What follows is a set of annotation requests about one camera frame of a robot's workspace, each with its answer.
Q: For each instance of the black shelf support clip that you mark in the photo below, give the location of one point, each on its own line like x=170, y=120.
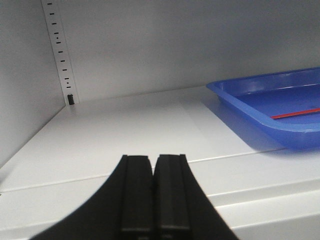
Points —
x=70, y=99

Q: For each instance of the blue plastic tray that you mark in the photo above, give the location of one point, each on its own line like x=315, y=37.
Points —
x=257, y=98

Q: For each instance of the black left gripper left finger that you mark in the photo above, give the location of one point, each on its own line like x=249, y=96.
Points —
x=121, y=209

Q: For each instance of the white cabinet shelf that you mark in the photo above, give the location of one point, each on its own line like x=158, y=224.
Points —
x=262, y=190

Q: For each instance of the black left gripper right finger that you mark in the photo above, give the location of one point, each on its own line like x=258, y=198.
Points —
x=182, y=210

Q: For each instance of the slotted cabinet shelf rail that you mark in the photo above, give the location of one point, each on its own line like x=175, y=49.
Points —
x=60, y=49

